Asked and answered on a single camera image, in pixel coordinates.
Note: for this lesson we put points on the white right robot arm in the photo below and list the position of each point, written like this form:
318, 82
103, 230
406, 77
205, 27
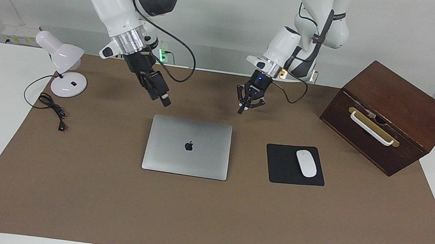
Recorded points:
111, 0

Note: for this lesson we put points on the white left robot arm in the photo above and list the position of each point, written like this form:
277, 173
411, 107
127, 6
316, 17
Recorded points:
325, 22

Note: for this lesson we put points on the dark brown wooden box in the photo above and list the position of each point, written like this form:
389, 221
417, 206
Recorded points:
370, 152

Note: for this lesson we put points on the silver laptop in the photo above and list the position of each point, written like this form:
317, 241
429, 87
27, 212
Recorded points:
178, 159

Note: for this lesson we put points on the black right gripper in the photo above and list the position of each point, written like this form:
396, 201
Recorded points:
139, 63

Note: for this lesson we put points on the brown table mat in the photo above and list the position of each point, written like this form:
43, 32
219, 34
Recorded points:
204, 214

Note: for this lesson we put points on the white desk lamp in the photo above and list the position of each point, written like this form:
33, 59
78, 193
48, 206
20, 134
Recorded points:
66, 56

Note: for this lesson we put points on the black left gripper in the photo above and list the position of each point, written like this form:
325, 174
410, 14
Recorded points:
257, 84

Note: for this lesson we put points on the white base connector box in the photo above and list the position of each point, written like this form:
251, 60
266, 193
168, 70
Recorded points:
163, 52

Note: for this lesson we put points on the white computer mouse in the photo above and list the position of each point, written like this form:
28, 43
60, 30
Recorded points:
306, 163

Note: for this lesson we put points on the white power strip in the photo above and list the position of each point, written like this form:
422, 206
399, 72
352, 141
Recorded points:
21, 32

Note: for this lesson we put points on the black mouse pad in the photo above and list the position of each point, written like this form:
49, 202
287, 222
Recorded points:
279, 165

